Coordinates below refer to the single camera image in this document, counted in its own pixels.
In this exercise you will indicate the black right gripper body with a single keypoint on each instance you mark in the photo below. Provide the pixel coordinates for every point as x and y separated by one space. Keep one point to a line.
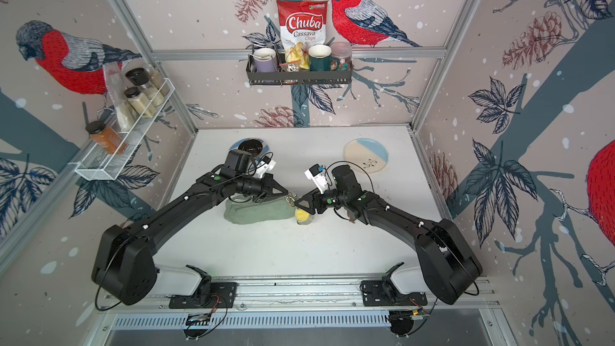
331 199

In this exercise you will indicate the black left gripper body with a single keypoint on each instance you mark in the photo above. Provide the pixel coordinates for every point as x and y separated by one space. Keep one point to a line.
254 186

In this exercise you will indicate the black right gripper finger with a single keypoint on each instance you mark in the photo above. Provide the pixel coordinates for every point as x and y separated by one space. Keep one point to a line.
309 206
308 197

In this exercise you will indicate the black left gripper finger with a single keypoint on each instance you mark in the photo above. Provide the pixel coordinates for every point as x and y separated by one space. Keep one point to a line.
269 197
274 188

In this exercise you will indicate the yellow plush bird keychain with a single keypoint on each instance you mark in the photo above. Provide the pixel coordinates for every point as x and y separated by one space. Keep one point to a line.
302 217

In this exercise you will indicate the green fabric handbag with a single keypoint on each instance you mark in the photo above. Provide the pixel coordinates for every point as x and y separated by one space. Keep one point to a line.
248 212

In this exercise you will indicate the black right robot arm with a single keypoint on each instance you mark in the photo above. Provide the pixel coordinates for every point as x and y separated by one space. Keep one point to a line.
448 264

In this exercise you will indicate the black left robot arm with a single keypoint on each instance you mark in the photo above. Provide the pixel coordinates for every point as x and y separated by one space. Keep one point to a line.
124 264

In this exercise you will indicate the red Chuba chips bag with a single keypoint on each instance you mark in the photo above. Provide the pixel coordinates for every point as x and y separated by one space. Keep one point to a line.
302 22

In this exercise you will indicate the clear plastic bag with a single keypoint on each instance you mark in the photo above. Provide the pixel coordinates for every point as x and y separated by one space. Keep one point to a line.
125 113

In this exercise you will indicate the blue striped plate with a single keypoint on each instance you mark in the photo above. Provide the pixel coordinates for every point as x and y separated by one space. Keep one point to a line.
235 145

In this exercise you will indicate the black bowl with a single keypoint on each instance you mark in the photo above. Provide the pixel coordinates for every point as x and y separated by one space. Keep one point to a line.
254 147

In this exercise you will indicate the cream and blue plate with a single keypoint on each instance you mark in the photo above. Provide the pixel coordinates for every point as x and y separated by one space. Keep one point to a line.
369 154

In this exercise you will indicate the purple mug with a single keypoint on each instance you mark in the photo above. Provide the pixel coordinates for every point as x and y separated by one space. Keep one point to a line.
265 60

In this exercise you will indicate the green mug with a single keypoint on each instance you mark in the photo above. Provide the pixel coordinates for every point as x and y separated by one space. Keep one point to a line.
320 58

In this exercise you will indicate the pink lidded jar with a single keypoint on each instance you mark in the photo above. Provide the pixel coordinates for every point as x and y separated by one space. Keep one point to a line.
341 56

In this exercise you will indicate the orange spice jar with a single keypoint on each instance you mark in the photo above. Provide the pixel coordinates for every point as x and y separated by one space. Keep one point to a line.
106 137

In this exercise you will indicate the tall black lid spice jar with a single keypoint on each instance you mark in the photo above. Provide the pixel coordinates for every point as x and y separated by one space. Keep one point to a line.
141 79

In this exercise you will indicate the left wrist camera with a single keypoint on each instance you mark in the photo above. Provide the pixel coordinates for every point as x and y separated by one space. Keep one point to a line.
266 163

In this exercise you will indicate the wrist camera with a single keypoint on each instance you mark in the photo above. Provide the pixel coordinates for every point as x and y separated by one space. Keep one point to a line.
318 174
266 163

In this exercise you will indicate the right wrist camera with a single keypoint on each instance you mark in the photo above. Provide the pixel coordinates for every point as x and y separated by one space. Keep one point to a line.
318 174

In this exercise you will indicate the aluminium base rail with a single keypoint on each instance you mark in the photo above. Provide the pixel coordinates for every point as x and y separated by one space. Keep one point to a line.
294 293

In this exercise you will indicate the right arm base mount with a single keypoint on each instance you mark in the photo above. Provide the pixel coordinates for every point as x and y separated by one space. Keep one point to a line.
391 290

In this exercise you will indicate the black wall shelf basket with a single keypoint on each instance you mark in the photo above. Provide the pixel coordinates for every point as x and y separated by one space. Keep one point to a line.
301 77

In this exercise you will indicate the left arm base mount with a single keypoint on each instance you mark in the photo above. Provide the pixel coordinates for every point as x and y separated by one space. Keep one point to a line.
207 294

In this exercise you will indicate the white wire wall rack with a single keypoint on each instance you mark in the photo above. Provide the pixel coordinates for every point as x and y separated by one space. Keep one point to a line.
100 164

